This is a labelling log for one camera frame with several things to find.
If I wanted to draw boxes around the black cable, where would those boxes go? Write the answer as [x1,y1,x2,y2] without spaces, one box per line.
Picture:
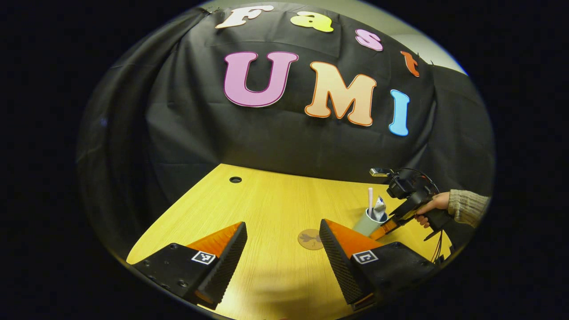
[429,229,446,264]

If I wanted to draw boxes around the light green cup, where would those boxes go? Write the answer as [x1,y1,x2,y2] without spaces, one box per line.
[353,208,388,237]

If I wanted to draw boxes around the black backdrop cloth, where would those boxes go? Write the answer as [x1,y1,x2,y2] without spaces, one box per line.
[76,0,496,258]

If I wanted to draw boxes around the round brown coaster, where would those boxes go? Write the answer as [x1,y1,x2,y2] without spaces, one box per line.
[297,228,324,251]

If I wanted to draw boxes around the wooden desktop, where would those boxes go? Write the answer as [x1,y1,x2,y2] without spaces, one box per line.
[127,164,454,320]

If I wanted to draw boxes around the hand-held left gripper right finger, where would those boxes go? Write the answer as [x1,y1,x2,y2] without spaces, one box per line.
[318,218,438,311]

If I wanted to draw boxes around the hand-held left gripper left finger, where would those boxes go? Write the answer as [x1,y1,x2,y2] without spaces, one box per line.
[131,221,248,311]

